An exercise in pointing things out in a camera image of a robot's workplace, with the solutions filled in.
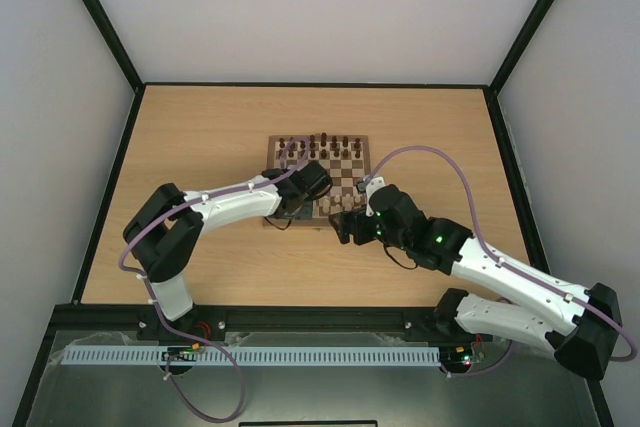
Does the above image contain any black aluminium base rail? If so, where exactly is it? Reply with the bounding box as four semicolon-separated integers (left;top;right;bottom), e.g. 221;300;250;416
47;303;474;345

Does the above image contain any white slotted cable duct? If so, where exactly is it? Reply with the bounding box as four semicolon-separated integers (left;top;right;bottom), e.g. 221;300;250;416
61;346;440;367

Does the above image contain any wooden chess board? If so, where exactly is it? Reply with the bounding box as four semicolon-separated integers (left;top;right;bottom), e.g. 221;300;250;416
266;132;371;228

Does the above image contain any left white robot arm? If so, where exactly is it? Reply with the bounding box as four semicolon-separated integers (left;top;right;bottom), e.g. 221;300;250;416
119;161;333;321

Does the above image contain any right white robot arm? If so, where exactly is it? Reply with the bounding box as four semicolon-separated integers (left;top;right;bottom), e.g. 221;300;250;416
329;179;621;381

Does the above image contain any black cage frame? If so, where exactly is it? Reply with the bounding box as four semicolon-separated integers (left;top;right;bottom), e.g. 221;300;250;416
12;0;614;426

